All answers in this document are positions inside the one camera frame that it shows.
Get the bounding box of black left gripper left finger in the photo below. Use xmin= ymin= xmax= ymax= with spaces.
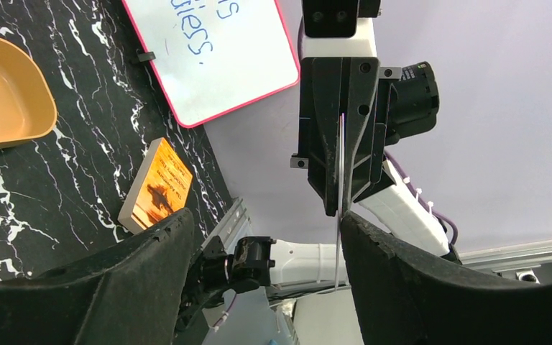
xmin=0 ymin=209 xmax=196 ymax=344

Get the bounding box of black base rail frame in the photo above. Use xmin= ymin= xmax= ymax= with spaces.
xmin=199 ymin=197 xmax=552 ymax=345

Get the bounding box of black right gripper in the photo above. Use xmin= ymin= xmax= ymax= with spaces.
xmin=298 ymin=57 xmax=439 ymax=216

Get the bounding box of silver credit card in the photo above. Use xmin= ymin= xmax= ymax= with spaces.
xmin=333 ymin=113 xmax=345 ymax=292

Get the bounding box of orange oval tray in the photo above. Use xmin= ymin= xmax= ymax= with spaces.
xmin=0 ymin=38 xmax=58 ymax=149

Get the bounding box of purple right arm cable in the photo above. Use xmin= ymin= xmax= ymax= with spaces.
xmin=297 ymin=28 xmax=460 ymax=246

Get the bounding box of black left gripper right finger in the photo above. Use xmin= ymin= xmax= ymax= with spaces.
xmin=340 ymin=210 xmax=552 ymax=345

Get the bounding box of orange book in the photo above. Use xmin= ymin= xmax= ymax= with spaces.
xmin=118 ymin=137 xmax=193 ymax=234

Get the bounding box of pink framed whiteboard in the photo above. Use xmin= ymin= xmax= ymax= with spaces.
xmin=124 ymin=0 xmax=300 ymax=128

